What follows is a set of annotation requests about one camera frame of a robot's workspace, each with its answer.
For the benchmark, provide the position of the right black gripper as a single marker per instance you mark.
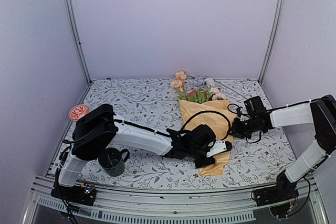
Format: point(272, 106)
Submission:
point(236, 130)

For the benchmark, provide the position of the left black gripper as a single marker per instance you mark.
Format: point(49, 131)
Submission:
point(199, 164)

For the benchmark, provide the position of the yellow wrapping paper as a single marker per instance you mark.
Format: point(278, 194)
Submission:
point(217, 118)

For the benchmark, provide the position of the pink rose fake stem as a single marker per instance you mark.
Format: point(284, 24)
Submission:
point(216, 94)

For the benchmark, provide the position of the orange wrapping paper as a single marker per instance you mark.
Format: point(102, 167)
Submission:
point(197, 93)

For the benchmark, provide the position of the blue fake flower stem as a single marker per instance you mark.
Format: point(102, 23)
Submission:
point(199, 83)

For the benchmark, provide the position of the orange fake flower stem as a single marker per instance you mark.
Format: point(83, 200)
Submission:
point(180, 78)

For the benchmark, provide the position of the tan raffia ribbon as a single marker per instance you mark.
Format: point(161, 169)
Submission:
point(232, 89)

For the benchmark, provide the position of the cream rose fake stem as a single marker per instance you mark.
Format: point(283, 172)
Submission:
point(181, 97)

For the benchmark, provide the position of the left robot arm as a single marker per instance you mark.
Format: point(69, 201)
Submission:
point(101, 127)

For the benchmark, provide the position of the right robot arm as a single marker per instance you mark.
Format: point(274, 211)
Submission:
point(312, 122)

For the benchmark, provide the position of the green leafy fake stem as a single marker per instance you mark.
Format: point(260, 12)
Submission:
point(201, 99)

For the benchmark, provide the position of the floral patterned tablecloth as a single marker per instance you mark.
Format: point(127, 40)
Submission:
point(153, 103)

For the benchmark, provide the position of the black mug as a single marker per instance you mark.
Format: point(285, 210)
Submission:
point(113, 161)

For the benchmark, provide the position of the red white patterned bowl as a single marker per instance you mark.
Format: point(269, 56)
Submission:
point(77, 112)

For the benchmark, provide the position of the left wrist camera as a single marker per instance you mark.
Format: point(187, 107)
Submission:
point(203, 138)

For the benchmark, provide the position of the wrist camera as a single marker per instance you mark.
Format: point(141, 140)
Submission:
point(254, 107)
point(203, 138)

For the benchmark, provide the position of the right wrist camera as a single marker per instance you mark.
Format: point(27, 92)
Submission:
point(254, 107)

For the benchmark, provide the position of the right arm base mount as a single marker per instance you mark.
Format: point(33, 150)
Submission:
point(283, 190)

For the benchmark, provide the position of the front aluminium rail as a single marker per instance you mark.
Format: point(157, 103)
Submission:
point(114, 204)

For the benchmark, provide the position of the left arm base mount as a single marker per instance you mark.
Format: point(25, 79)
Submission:
point(81, 194)

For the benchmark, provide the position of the right metal frame post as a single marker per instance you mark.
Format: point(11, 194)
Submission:
point(271, 41)

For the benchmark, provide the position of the metal frame post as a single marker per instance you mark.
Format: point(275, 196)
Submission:
point(77, 41)
point(271, 41)

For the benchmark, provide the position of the left metal frame post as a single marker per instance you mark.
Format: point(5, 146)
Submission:
point(77, 41)

